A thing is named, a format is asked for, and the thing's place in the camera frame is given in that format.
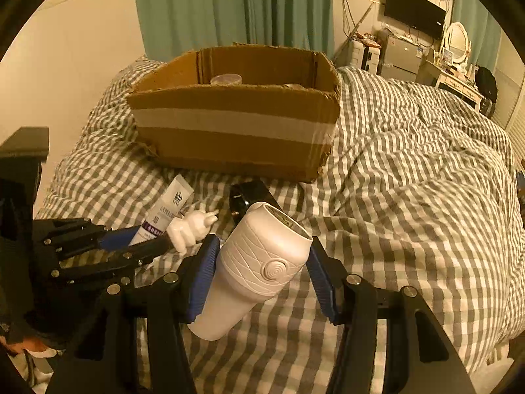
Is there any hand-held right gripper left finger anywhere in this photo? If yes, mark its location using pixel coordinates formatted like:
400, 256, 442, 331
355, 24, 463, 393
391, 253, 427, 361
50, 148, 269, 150
47, 234, 222, 394

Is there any long pole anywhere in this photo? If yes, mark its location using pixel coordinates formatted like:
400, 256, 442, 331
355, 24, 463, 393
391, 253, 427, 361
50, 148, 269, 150
332, 2, 376, 64

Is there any black hair dryer nozzle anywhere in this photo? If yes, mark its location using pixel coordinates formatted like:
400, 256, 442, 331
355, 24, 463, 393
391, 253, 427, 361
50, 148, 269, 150
229, 181, 284, 229

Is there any white toothpaste tube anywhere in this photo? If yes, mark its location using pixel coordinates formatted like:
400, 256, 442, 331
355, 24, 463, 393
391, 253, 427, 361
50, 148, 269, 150
130, 174, 193, 246

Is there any clear plastic cup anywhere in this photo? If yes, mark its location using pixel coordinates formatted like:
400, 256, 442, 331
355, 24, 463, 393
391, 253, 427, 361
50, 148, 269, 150
210, 73, 242, 86

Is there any white thermos bottle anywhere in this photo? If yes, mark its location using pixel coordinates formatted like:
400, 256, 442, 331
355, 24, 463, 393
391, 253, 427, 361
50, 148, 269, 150
188, 202, 313, 341

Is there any grey checked blanket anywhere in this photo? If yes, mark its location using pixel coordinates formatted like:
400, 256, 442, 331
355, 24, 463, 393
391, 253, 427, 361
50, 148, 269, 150
35, 55, 525, 380

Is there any white dressing table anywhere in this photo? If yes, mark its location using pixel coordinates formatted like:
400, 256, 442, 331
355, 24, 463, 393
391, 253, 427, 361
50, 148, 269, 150
416, 58, 485, 111

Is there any grey mini fridge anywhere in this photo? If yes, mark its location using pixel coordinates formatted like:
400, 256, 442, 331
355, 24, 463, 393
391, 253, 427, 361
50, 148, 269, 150
377, 31, 424, 82

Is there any green curtain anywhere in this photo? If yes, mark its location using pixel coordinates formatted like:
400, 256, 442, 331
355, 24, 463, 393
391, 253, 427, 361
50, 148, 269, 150
451, 0, 503, 66
130, 0, 335, 64

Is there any black bag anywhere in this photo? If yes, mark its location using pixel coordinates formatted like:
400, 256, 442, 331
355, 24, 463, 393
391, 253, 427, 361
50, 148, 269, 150
476, 66, 498, 101

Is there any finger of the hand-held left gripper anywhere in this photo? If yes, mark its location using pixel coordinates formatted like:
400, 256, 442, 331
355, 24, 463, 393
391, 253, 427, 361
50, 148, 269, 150
46, 235, 178, 288
33, 218, 143, 260

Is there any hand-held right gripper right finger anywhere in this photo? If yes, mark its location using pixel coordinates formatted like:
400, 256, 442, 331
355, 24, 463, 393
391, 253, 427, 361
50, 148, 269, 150
305, 236, 478, 394

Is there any white figurine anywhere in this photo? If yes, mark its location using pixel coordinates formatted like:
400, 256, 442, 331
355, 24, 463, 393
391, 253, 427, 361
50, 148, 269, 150
168, 208, 220, 252

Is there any cardboard box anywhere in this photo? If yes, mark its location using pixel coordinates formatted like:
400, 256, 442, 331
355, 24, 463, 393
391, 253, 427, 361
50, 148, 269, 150
125, 43, 342, 184

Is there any black wall television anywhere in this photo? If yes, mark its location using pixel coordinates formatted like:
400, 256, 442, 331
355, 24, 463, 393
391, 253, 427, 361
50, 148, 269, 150
383, 0, 447, 41

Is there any white suitcase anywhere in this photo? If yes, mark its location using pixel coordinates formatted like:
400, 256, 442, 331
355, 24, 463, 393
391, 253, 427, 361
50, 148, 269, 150
348, 39, 384, 75

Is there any white oval mirror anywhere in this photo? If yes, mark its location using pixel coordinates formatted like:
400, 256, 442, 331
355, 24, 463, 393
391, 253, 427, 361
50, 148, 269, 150
441, 22, 472, 66

